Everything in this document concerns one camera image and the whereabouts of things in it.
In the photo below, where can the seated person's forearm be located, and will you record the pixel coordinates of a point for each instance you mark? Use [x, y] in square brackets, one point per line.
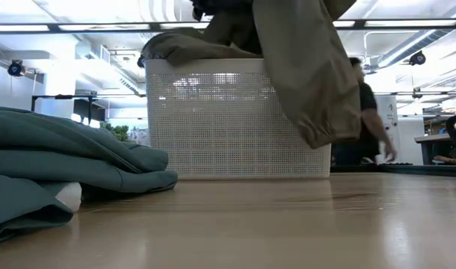
[446, 160]

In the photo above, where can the teal green sweatshirt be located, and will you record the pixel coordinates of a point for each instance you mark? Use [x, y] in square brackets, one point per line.
[63, 149]

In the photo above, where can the white round column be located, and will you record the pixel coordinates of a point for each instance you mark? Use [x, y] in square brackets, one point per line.
[390, 108]

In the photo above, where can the khaki trousers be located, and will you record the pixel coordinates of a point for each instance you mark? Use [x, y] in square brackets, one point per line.
[306, 93]

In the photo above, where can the white perforated plastic basket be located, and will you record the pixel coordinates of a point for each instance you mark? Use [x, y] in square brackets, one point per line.
[228, 127]

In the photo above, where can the grey room table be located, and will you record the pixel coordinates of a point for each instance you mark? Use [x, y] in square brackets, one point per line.
[431, 139]

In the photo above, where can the black table edge rail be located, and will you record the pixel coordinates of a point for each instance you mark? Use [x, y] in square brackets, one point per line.
[418, 170]

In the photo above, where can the person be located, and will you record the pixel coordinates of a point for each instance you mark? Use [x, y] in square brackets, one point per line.
[366, 112]

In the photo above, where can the black ceiling spotlight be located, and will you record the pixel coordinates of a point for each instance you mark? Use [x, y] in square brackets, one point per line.
[140, 61]
[417, 58]
[15, 68]

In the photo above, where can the black desk frame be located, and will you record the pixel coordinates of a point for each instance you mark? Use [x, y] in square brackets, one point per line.
[60, 96]

